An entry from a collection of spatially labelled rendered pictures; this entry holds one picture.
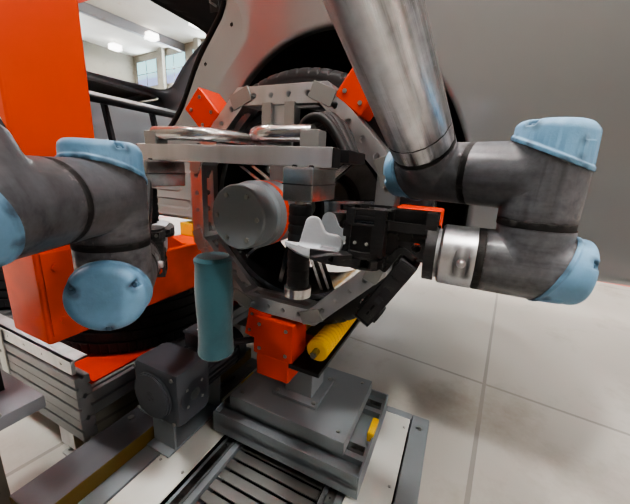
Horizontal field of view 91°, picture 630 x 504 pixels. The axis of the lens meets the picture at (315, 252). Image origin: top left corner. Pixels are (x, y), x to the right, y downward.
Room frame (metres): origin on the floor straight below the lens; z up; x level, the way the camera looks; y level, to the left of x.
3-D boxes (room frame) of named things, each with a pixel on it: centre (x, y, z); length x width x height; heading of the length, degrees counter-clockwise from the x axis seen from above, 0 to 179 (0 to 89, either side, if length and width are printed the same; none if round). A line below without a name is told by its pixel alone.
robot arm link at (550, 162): (0.36, -0.23, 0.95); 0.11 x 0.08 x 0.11; 47
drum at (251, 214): (0.69, 0.11, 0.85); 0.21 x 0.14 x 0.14; 155
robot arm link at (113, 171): (0.32, 0.23, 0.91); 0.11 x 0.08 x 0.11; 0
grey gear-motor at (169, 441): (0.91, 0.34, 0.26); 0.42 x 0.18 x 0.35; 155
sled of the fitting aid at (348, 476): (0.91, 0.01, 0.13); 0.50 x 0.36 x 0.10; 65
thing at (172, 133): (0.68, 0.22, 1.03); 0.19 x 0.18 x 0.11; 155
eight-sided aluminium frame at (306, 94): (0.75, 0.08, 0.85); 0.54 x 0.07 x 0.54; 65
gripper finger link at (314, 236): (0.43, 0.01, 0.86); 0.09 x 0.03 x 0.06; 74
